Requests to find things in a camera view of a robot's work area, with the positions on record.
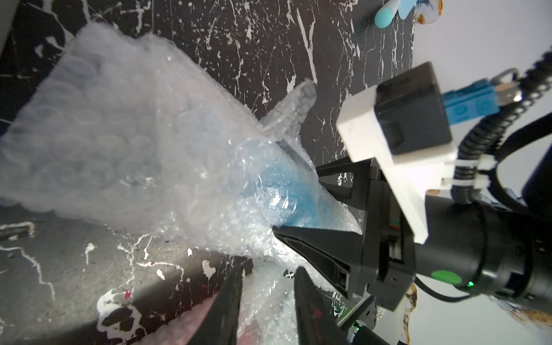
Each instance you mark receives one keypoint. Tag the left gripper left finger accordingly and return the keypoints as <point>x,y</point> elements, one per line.
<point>222,320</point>

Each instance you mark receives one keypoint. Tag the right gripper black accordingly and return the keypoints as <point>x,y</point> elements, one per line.
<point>380,261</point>

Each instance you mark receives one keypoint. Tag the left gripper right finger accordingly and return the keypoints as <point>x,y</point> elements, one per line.
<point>314,324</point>

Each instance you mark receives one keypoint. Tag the blue wine bottle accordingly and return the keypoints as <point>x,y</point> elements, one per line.
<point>286,194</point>

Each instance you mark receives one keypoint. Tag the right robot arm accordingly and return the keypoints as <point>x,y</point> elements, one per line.
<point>477,248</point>

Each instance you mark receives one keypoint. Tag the teal garden trowel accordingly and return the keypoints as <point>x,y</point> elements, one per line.
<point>387,12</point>

